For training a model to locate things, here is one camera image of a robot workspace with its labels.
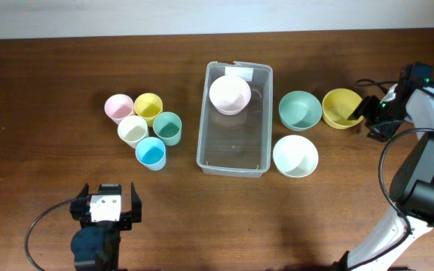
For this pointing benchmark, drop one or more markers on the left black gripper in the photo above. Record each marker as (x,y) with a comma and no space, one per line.
(78,208)

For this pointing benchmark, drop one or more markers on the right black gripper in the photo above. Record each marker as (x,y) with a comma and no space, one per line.
(364,108)

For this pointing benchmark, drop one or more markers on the yellow bowl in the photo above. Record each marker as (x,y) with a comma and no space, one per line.
(338,105)

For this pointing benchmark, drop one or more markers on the green bowl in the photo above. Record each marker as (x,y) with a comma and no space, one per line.
(299,110)

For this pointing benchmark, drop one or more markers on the white bowl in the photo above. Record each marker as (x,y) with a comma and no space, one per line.
(295,156)

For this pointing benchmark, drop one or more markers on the pink bowl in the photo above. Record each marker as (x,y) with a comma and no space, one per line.
(229,94)

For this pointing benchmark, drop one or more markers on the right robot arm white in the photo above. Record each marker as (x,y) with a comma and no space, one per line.
(407,108)

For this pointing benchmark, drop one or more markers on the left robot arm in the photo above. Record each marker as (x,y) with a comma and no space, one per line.
(96,245)

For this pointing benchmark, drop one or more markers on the clear plastic container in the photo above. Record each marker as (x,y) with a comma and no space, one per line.
(237,145)

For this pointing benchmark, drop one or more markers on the blue cup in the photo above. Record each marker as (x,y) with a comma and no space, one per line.
(151,152)

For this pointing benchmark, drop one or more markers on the cream cup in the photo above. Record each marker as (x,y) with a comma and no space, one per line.
(132,130)

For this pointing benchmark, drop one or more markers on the pink cup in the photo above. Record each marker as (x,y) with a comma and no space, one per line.
(118,106)

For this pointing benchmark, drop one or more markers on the green cup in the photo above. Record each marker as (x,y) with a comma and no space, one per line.
(168,127)

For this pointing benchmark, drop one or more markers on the yellow cup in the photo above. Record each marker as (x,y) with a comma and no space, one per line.
(148,106)

